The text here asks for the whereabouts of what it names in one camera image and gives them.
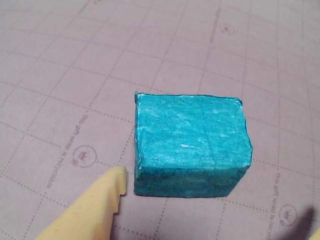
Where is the blue painted block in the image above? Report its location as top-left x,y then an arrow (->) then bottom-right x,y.
133,91 -> 254,200

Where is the grey gridded gift wrap sheet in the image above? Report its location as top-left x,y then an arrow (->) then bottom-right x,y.
0,0 -> 320,240

